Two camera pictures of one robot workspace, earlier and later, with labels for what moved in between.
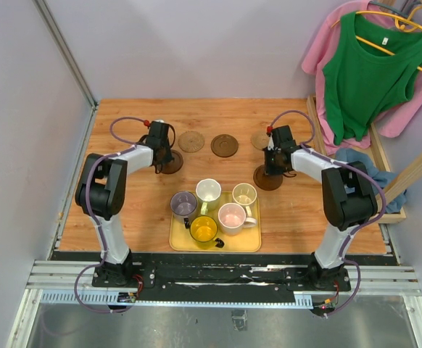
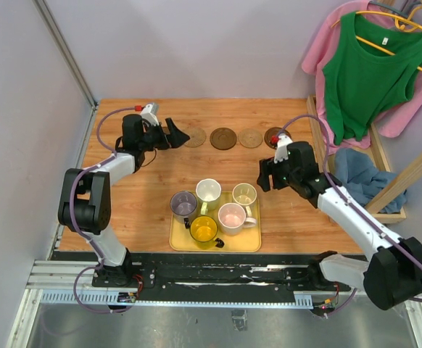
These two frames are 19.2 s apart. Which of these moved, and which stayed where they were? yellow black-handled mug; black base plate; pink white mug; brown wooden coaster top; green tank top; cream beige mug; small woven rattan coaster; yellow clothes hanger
Moved: brown wooden coaster top; small woven rattan coaster
Stayed: black base plate; green tank top; yellow clothes hanger; yellow black-handled mug; pink white mug; cream beige mug
